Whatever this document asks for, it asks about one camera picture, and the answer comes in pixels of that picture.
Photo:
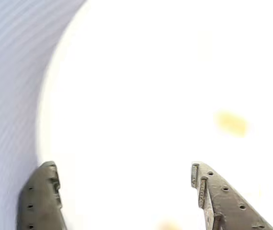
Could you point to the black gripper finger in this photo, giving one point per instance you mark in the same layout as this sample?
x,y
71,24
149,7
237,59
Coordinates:
x,y
39,201
227,206

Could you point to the white round plate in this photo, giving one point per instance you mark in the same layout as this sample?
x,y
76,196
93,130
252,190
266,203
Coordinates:
x,y
139,95

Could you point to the blue woven cloth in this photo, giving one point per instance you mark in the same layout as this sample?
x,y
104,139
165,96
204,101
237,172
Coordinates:
x,y
9,83

